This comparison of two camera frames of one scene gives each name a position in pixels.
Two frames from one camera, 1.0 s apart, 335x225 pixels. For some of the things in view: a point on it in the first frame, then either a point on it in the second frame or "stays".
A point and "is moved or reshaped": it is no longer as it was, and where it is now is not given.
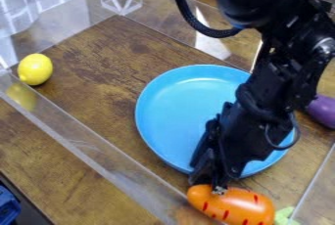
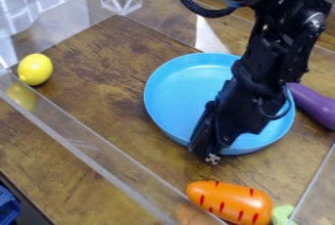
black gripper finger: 220,174 to 212,140
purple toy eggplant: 320,109 stays
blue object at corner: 11,206 stays
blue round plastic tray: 177,104 is moved or reshaped
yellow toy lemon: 35,68 stays
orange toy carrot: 238,206 stays
